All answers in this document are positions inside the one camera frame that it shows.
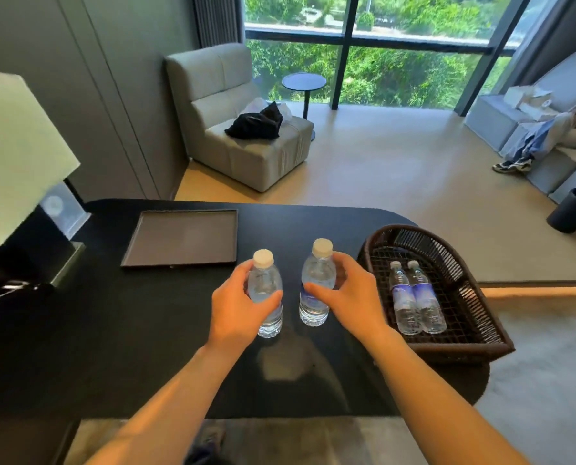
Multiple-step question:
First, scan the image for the person's right hand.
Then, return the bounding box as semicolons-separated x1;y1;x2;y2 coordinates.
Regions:
303;253;392;349

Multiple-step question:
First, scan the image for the person's left hand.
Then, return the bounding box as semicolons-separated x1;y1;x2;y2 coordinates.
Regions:
208;260;284;354

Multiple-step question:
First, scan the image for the clear water bottle white cap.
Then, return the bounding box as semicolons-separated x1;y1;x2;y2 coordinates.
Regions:
389;260;423;336
407;260;448;335
299;238;338;328
246;249;284;339

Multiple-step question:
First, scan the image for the person's left forearm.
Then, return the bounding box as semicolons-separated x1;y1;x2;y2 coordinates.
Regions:
85;334;265;465

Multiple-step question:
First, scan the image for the person's right forearm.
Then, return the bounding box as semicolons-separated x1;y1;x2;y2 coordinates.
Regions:
365;328;532;465

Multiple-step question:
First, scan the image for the dark rectangular serving tray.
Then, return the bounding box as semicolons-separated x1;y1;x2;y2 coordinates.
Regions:
120;209;239;271

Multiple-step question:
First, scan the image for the grey upholstered armchair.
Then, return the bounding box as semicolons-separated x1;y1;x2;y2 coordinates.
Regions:
165;42;315;193

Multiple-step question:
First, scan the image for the dark brown wicker basket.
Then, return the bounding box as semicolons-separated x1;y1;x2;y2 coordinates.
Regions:
357;224;517;367

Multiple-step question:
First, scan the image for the person's shoe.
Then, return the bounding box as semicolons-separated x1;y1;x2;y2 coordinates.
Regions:
492;157;534;175
185;423;227;465

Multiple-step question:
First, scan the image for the black bag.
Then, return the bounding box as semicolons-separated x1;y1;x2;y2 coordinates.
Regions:
224;101;284;140

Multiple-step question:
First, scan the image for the round dark side table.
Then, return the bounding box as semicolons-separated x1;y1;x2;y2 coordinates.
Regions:
282;72;327;141

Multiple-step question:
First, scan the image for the clear acrylic sign holder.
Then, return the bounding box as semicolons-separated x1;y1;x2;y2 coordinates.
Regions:
38;181;92;241

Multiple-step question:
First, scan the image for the dark lamp base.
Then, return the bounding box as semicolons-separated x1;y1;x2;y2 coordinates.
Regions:
0;205;87;305

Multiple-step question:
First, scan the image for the dark waste bin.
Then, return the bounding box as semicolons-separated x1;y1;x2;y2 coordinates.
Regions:
546;187;576;235

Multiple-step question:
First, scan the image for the cream lamp shade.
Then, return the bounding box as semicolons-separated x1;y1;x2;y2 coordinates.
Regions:
0;68;82;248

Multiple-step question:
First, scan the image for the grey sofa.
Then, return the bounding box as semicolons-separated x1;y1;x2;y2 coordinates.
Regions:
463;50;576;209

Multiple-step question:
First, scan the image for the grey sheer curtain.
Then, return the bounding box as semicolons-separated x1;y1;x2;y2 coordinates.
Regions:
503;0;562;99

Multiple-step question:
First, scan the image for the dark window frame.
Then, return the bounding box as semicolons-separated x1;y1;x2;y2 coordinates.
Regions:
243;0;536;118

